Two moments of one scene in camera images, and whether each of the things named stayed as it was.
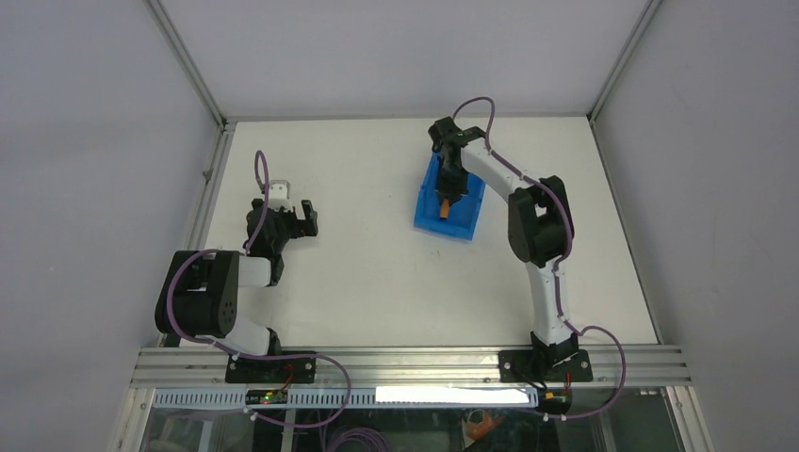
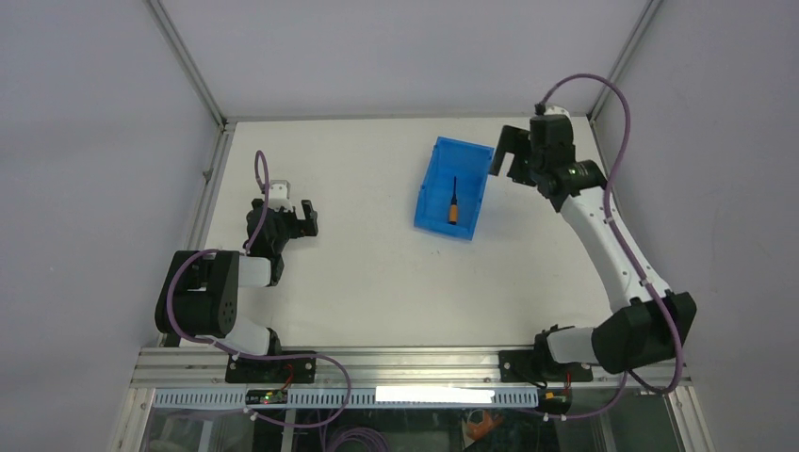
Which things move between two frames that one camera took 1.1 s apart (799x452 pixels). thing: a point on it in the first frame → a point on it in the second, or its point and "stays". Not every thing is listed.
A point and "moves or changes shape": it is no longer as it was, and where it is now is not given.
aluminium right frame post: x=624 y=57 stays
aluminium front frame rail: x=206 y=368 stays
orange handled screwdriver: x=445 y=208 moves or changes shape
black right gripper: x=454 y=191 → x=513 y=140
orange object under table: x=480 y=430 stays
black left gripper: x=296 y=232 stays
